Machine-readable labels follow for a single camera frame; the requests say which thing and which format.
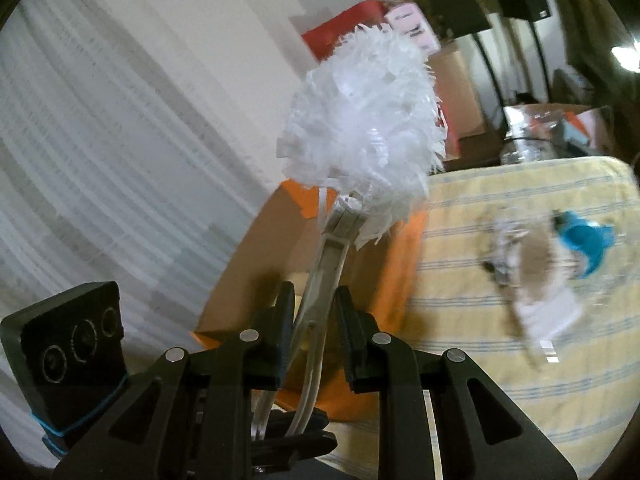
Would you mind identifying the yellow plaid bed sheet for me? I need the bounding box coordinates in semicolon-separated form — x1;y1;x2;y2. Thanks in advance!
319;155;640;480

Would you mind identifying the bright bedside lamp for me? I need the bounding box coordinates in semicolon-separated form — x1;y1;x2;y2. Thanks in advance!
611;42;640;74

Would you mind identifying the box of clutter bedside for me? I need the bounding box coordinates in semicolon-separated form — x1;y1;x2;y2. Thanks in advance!
500;103;620;165

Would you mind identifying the blue shuttlecock item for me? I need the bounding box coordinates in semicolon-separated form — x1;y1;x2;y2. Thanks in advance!
553;210;615;278

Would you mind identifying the white feather duster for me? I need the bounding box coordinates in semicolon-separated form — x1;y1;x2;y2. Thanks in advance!
277;24;447;437

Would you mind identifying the large brown cardboard box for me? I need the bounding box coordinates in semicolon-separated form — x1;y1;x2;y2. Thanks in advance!
428;42;485;139

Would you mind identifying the red gift bag upper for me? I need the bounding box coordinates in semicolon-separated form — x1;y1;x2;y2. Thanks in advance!
302;0;386;62

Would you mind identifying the red chocolate collection bag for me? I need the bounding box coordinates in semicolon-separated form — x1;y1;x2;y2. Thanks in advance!
435;96;460;162

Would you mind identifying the brown wooden headboard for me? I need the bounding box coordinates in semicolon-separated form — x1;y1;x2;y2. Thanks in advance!
546;0;640;111

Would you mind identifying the white square charger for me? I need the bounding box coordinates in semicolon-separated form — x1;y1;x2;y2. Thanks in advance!
513;286;584;341

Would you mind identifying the pink tissue pack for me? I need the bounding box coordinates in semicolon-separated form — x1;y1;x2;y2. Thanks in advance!
385;2;442;56

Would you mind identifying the orange cardboard box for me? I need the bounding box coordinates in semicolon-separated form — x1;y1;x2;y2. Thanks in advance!
194;180;427;425

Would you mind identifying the black speaker left on stand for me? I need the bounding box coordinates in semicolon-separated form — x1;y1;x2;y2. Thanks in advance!
428;0;506;107

